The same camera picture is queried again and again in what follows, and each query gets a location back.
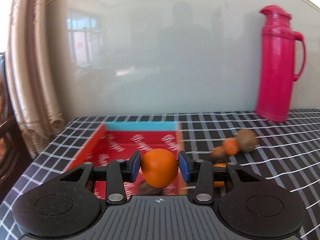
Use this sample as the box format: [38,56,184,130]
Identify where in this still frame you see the brown round fruit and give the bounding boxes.
[210,146,226,162]

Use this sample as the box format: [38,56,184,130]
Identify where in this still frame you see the black white grid tablecloth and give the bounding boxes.
[1,109,319,239]

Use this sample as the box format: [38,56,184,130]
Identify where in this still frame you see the pink thermos flask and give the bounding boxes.
[255,5,306,122]

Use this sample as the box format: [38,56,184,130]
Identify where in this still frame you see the dark brown passion fruit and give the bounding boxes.
[137,180,163,196]

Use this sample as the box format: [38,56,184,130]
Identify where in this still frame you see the beige lace curtain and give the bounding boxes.
[5,0,66,158]

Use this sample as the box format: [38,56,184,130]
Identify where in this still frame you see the brown kiwi fruit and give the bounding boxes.
[236,129,258,152]

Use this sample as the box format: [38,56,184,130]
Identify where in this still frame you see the red cardboard tray box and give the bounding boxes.
[65,122,189,201]

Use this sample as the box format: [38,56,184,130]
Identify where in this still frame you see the dark wooden sofa chair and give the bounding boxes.
[0,53,33,200]

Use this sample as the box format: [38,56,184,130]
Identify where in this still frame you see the orange mandarin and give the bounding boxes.
[222,138,239,156]
[141,148,178,189]

